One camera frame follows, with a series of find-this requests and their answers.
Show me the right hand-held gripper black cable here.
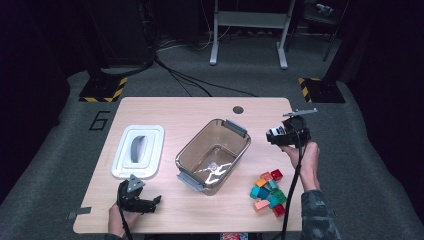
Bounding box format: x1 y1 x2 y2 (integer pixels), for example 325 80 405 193
280 123 306 240

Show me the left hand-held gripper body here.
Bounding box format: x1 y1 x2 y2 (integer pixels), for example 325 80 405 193
116 174 148 213

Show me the pink toy block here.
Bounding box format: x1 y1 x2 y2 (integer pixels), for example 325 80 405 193
253 199 271 213

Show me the left hand-held gripper black cable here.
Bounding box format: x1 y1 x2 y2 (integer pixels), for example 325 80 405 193
116 196 134 240

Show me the green toy block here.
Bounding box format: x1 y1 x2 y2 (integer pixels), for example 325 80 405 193
271 188 289 204

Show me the black floor cable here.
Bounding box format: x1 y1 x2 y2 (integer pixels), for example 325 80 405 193
153 56 259 98
168 69 213 98

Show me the white lid with grey handle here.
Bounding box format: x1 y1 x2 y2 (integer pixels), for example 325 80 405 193
110 124 166 180

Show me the person's left hand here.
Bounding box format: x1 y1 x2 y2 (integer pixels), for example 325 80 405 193
107 202 142 239

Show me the person's right hand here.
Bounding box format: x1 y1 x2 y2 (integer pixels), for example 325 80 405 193
280 141 321 183

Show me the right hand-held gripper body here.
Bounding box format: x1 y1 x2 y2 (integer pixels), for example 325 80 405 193
282 107 319 148

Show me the black cabinet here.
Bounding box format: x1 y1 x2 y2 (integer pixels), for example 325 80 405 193
84 0 156 69

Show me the grey metal desk frame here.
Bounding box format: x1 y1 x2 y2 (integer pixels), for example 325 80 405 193
209 0 298 70

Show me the red patterned item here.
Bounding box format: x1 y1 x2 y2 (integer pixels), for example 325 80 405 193
219 232 249 240

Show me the hand-held gripper black cable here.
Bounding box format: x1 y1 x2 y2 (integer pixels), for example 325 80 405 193
116 196 134 240
280 123 306 240

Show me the grey device on stand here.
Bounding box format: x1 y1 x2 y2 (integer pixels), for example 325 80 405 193
314 2 335 17

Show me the grey tape strip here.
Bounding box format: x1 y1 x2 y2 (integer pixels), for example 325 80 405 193
66 206 92 220

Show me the black yellow striped base plate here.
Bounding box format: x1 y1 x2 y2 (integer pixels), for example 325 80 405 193
298 76 347 104
78 76 129 103

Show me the clear brown storage box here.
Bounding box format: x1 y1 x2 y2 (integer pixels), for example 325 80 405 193
174 118 253 197

